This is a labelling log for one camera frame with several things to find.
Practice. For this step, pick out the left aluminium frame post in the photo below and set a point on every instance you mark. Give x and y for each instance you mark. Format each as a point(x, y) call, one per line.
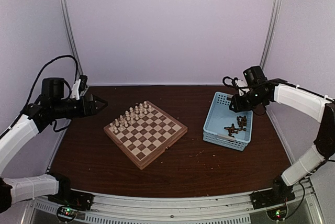
point(70, 36)

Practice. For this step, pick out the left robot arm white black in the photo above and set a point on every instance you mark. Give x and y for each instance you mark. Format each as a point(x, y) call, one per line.
point(34, 119)

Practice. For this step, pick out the front aluminium rail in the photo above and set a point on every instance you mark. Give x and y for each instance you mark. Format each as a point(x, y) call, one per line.
point(234, 208)

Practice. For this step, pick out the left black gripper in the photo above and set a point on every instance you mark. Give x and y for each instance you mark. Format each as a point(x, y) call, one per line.
point(92, 107)

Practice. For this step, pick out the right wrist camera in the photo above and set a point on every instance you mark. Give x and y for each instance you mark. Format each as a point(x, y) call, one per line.
point(240, 85)

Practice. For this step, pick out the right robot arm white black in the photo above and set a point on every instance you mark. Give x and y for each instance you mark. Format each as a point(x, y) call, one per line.
point(303, 120)

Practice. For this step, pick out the light blue plastic basket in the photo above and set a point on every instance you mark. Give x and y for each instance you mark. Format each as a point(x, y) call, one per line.
point(226, 128)

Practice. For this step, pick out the row of white chess pieces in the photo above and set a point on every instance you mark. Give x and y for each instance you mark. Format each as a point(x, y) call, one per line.
point(135, 118)

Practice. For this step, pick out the aluminium frame post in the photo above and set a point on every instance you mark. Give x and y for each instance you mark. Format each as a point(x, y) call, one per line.
point(275, 12)
point(70, 36)

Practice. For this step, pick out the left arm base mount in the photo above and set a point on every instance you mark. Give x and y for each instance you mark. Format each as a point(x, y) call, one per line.
point(76, 200)

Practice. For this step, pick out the right aluminium frame post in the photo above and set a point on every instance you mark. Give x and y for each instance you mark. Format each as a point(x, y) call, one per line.
point(275, 12)

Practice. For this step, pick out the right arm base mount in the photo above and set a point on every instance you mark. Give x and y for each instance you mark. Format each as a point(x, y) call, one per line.
point(267, 198)

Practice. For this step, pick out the wooden chess board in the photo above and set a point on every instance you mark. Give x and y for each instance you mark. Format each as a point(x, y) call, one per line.
point(143, 147)

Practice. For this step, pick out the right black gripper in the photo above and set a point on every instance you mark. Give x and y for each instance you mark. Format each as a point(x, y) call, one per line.
point(238, 105)

